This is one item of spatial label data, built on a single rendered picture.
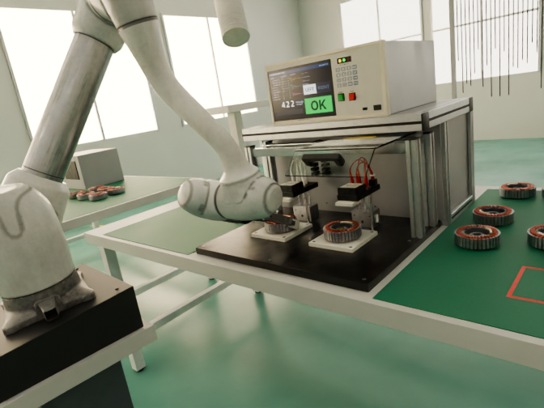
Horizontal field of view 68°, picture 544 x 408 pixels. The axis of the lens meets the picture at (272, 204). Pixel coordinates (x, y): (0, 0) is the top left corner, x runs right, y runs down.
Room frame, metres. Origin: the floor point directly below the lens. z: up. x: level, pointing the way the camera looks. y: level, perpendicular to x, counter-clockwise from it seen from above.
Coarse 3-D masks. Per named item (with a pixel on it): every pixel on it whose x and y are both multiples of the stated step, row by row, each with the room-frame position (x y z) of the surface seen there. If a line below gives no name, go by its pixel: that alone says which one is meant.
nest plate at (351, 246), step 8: (368, 232) 1.14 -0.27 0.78; (376, 232) 1.14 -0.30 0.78; (312, 240) 1.15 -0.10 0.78; (320, 240) 1.14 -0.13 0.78; (328, 240) 1.13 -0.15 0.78; (352, 240) 1.10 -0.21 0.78; (360, 240) 1.09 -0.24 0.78; (368, 240) 1.11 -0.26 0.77; (328, 248) 1.09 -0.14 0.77; (336, 248) 1.07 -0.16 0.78; (344, 248) 1.06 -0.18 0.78; (352, 248) 1.05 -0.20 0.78
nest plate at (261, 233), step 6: (264, 228) 1.34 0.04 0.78; (300, 228) 1.28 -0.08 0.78; (306, 228) 1.29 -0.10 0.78; (252, 234) 1.30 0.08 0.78; (258, 234) 1.29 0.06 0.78; (264, 234) 1.28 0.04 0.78; (270, 234) 1.27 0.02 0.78; (276, 234) 1.26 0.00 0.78; (282, 234) 1.25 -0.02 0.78; (288, 234) 1.24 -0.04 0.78; (294, 234) 1.24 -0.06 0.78; (276, 240) 1.23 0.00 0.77; (282, 240) 1.21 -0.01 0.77
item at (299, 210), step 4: (296, 204) 1.44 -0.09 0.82; (300, 204) 1.42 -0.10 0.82; (312, 204) 1.40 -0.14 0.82; (316, 204) 1.40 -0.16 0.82; (296, 208) 1.41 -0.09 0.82; (300, 208) 1.40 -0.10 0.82; (304, 208) 1.39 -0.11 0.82; (308, 208) 1.38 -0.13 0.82; (312, 208) 1.39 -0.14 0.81; (316, 208) 1.40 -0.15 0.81; (296, 212) 1.41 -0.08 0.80; (300, 212) 1.40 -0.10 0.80; (304, 212) 1.39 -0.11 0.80; (308, 212) 1.38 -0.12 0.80; (312, 212) 1.38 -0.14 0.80; (316, 212) 1.40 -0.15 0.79; (296, 216) 1.42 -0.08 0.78; (300, 216) 1.40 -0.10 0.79; (304, 216) 1.39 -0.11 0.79; (312, 216) 1.38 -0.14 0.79; (316, 216) 1.39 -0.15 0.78; (304, 220) 1.39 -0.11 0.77; (312, 220) 1.38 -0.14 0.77
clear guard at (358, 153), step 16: (320, 144) 1.15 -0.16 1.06; (336, 144) 1.10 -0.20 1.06; (352, 144) 1.06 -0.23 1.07; (368, 144) 1.01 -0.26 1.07; (384, 144) 0.98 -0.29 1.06; (352, 160) 0.96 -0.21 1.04; (368, 160) 0.93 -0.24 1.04; (320, 176) 1.00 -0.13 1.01; (336, 176) 0.96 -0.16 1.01; (352, 176) 0.93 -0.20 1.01
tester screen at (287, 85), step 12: (288, 72) 1.39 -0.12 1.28; (300, 72) 1.36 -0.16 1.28; (312, 72) 1.33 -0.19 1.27; (324, 72) 1.30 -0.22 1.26; (276, 84) 1.43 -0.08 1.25; (288, 84) 1.40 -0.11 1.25; (300, 84) 1.36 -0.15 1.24; (276, 96) 1.44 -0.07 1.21; (288, 96) 1.40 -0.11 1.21; (300, 96) 1.37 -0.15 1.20; (312, 96) 1.33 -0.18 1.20; (276, 108) 1.44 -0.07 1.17; (288, 108) 1.41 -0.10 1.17
